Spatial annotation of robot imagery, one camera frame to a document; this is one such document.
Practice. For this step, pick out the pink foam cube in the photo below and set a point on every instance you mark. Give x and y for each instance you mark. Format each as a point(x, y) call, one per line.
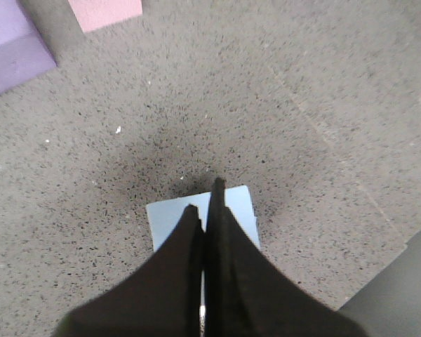
point(96, 14)

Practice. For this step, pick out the smooth light blue foam cube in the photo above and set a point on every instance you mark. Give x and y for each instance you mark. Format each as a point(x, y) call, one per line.
point(163, 217)

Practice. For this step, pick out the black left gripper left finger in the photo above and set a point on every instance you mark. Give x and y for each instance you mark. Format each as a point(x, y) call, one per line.
point(122, 311)

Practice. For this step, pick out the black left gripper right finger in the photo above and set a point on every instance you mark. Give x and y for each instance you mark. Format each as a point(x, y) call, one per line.
point(246, 295)

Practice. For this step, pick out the dented purple foam cube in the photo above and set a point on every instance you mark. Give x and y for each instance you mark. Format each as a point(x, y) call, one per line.
point(23, 53)

